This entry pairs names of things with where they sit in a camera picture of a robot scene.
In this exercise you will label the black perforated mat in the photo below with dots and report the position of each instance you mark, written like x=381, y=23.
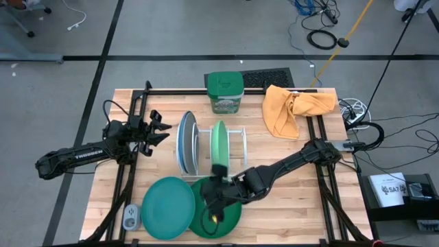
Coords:
x=267, y=78

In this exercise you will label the white power strip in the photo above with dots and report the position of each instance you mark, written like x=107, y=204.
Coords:
x=356, y=116

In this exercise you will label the green-lidded plastic tub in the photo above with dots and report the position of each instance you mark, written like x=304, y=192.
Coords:
x=225, y=87

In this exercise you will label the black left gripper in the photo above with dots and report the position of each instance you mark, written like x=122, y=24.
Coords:
x=140, y=130

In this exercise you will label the black round puck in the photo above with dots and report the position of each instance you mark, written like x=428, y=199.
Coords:
x=343, y=42

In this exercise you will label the small grey device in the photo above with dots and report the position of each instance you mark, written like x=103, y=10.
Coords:
x=419, y=192

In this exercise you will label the black metal table frame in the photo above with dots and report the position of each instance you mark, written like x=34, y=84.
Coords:
x=171, y=92

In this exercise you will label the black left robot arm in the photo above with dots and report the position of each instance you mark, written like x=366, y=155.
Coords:
x=85, y=156

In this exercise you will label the dark green plate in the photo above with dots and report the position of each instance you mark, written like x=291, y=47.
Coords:
x=229, y=216

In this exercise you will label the blue plate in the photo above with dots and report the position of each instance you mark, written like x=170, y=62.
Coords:
x=179, y=144

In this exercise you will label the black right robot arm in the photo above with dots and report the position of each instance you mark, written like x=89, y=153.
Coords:
x=291, y=161

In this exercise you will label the teal plate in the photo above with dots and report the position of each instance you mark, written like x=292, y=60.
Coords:
x=168, y=207

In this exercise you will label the black side box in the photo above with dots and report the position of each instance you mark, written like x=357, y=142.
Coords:
x=394, y=214

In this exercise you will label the light green plate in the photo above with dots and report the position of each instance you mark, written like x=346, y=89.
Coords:
x=219, y=144

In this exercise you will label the orange cloth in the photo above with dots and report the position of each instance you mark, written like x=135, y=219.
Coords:
x=281, y=113

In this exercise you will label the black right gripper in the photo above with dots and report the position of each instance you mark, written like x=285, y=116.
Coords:
x=221, y=192

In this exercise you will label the grey metal beam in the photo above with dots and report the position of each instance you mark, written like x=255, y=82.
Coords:
x=31, y=57

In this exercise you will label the grey plate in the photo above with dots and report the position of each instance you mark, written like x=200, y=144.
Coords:
x=190, y=144

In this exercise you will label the white box with label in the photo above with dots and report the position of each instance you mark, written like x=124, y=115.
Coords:
x=388, y=188

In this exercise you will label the office chair base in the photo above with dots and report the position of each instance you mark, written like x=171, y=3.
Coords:
x=24, y=24

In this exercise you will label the black power strip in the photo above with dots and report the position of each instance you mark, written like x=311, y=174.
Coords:
x=330, y=15

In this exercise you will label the thin black pole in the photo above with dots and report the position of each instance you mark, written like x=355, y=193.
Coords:
x=394, y=51

